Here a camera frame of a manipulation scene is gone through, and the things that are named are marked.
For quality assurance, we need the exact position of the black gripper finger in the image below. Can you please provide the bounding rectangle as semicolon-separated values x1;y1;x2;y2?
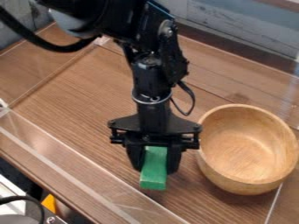
125;143;145;172
167;145;183;175

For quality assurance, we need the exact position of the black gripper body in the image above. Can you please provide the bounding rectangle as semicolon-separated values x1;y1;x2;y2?
107;103;201;151

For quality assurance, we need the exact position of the green rectangular block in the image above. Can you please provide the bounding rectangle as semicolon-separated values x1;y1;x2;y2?
140;146;167;191

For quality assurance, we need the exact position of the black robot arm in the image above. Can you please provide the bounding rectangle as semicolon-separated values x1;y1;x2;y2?
35;0;201;174

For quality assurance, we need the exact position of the brown wooden bowl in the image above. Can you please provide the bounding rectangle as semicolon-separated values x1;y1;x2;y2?
196;104;299;195

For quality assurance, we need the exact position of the yellow label plate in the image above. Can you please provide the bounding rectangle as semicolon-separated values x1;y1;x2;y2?
41;194;56;213

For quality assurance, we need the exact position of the clear acrylic enclosure wall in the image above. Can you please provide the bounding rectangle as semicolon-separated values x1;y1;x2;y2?
0;17;299;224

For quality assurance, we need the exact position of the black cable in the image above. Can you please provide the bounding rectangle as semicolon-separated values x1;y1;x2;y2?
0;196;44;224

